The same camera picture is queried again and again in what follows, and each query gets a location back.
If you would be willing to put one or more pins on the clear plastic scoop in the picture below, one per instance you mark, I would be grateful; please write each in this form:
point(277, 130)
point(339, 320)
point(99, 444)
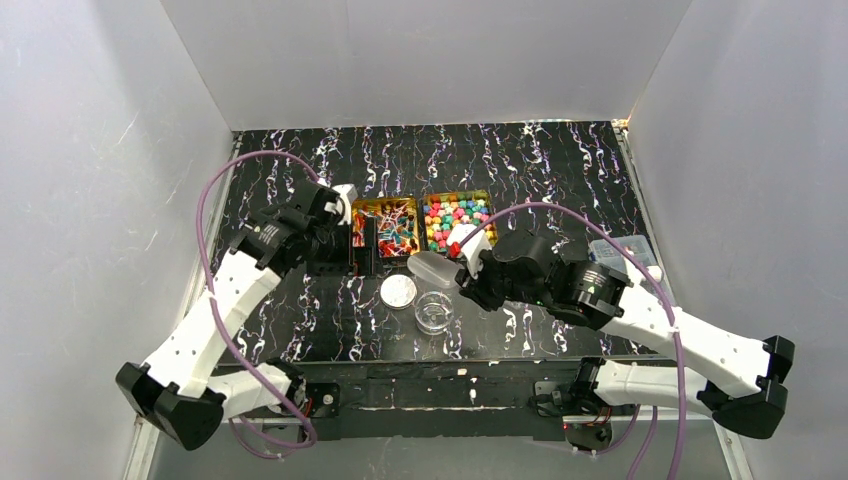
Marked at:
point(434, 268)

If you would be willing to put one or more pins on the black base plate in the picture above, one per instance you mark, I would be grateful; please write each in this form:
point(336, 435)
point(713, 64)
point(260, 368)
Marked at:
point(505, 398)

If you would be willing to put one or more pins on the aluminium frame rail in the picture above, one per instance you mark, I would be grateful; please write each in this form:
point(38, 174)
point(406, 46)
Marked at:
point(192, 420)

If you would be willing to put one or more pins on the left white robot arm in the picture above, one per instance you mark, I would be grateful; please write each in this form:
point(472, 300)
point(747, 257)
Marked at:
point(188, 357)

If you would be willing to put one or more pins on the round white jar lid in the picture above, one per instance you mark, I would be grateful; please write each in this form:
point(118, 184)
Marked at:
point(398, 291)

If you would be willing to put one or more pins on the tin of lollipops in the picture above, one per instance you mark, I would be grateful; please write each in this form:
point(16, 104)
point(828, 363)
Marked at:
point(390, 224)

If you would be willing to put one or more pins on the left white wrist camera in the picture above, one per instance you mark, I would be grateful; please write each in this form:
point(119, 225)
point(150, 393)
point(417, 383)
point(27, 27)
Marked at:
point(338, 201)

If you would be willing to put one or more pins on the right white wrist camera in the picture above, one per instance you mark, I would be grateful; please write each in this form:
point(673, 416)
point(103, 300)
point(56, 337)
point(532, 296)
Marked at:
point(467, 241)

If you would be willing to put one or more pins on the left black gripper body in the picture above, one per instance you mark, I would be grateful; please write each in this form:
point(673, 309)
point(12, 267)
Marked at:
point(351, 250)

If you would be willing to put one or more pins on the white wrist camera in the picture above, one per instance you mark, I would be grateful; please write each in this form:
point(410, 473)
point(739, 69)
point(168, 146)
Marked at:
point(338, 201)
point(467, 241)

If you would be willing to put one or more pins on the clear plastic organizer box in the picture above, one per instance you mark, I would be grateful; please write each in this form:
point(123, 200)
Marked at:
point(637, 246)

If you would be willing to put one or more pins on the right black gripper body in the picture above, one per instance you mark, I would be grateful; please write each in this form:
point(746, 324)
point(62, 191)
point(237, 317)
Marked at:
point(481, 285)

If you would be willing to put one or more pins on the tin of star candies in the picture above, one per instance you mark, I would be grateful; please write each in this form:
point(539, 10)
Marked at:
point(444, 212)

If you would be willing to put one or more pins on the clear round jar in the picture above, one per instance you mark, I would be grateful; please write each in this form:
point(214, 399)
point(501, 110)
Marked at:
point(433, 312)

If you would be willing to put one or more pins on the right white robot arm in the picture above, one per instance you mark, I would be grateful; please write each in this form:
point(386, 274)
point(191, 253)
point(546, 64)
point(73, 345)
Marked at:
point(737, 381)

